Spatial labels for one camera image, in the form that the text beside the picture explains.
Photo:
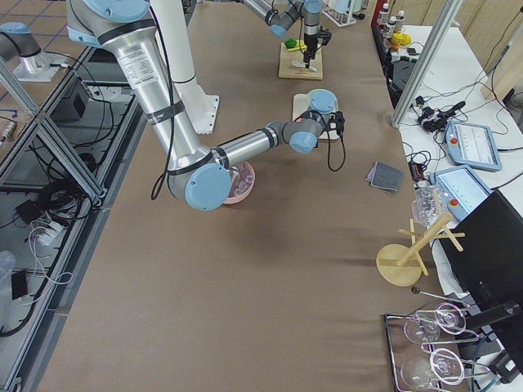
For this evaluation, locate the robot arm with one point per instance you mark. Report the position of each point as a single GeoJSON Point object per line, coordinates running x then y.
{"type": "Point", "coordinates": [280, 22]}
{"type": "Point", "coordinates": [149, 40]}

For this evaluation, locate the clear glass mug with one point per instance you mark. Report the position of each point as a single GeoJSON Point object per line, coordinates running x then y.
{"type": "Point", "coordinates": [427, 205]}

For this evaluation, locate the bamboo cutting board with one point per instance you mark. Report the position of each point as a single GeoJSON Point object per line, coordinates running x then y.
{"type": "Point", "coordinates": [291, 65]}

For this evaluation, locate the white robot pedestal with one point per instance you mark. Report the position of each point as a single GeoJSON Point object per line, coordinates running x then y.
{"type": "Point", "coordinates": [201, 108]}

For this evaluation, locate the white ceramic spoon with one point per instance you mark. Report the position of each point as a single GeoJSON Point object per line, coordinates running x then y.
{"type": "Point", "coordinates": [300, 65]}

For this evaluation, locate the teach pendant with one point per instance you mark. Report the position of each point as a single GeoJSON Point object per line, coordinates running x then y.
{"type": "Point", "coordinates": [463, 189]}
{"type": "Point", "coordinates": [473, 145]}

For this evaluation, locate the green bowl stack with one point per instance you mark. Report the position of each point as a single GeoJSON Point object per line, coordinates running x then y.
{"type": "Point", "coordinates": [315, 98]}

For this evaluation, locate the wooden mug tree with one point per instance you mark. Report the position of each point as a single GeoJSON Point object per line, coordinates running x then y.
{"type": "Point", "coordinates": [403, 266]}

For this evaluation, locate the pink bowl with ice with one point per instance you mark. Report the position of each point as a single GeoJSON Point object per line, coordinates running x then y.
{"type": "Point", "coordinates": [243, 178]}

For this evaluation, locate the black wire glass rack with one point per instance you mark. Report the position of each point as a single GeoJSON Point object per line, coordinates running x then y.
{"type": "Point", "coordinates": [423, 349]}

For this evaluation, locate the wine glass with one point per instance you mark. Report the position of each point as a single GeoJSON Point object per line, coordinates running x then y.
{"type": "Point", "coordinates": [441, 369]}
{"type": "Point", "coordinates": [425, 326]}

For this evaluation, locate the upper teach pendant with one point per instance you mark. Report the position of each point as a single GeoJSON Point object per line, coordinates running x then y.
{"type": "Point", "coordinates": [473, 145]}

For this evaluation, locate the black monitor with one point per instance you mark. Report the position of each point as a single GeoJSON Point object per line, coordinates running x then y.
{"type": "Point", "coordinates": [489, 266]}

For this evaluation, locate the green toy lime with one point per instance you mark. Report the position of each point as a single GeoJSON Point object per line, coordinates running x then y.
{"type": "Point", "coordinates": [291, 42]}

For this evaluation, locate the yellow plastic knife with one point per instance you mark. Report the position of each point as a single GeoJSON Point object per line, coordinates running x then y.
{"type": "Point", "coordinates": [297, 48]}

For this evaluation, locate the lower teach pendant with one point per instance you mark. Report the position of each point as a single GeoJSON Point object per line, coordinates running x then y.
{"type": "Point", "coordinates": [463, 189]}

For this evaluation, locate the aluminium frame post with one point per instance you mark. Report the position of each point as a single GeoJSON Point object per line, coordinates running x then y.
{"type": "Point", "coordinates": [431, 47]}

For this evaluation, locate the lower wine glass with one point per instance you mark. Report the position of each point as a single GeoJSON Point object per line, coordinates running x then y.
{"type": "Point", "coordinates": [441, 369]}

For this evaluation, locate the grey folded cloth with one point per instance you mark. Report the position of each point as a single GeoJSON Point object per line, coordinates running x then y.
{"type": "Point", "coordinates": [383, 176]}

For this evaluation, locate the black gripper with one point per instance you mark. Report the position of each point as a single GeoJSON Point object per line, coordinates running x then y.
{"type": "Point", "coordinates": [310, 43]}
{"type": "Point", "coordinates": [329, 129]}

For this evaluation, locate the upper wine glass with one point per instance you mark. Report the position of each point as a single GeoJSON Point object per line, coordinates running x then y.
{"type": "Point", "coordinates": [425, 326]}

